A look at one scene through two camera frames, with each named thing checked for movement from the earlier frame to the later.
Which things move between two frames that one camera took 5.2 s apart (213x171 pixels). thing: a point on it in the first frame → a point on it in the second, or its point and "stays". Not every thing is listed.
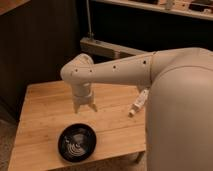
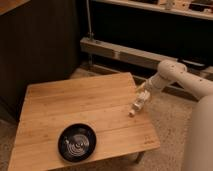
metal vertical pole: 89,19 stays
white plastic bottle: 140,102 stays
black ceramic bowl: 77,143 stays
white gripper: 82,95 → 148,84
